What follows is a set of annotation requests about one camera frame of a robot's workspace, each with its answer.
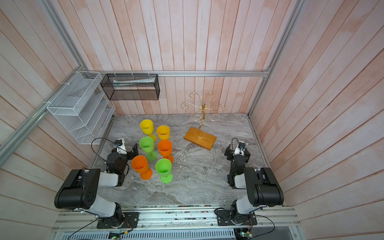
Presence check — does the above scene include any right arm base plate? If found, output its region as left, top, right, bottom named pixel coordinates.
left=214, top=208, right=258, bottom=226

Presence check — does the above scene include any white mesh shelf organizer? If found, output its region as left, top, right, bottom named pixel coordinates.
left=48, top=72, right=115, bottom=145

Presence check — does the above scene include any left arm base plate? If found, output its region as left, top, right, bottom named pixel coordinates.
left=97, top=212, right=140, bottom=229

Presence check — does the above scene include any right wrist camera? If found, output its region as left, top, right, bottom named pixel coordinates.
left=234, top=141, right=246, bottom=156

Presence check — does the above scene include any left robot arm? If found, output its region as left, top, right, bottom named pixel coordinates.
left=54, top=139, right=139, bottom=225

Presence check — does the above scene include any yellow wine glass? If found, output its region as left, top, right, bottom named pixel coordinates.
left=157, top=125, right=171, bottom=141
left=140, top=119, right=157, bottom=142

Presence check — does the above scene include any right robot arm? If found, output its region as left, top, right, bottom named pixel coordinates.
left=224, top=141, right=284, bottom=225

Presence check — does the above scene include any green wine glass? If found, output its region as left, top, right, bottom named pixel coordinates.
left=139, top=137, right=158, bottom=161
left=156, top=159, right=173, bottom=184

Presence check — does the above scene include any orange wooden rack base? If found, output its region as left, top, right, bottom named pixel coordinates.
left=184, top=127, right=217, bottom=150

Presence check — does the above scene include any left camera cable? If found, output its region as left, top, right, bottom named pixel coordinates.
left=90, top=137, right=119, bottom=164

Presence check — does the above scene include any aluminium mounting rail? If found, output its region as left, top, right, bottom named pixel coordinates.
left=52, top=205, right=301, bottom=233

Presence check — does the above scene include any orange wine glass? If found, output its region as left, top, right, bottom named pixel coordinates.
left=131, top=156, right=153, bottom=180
left=158, top=140, right=174, bottom=163

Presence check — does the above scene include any black mesh wall basket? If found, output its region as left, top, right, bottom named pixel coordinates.
left=101, top=73, right=160, bottom=101

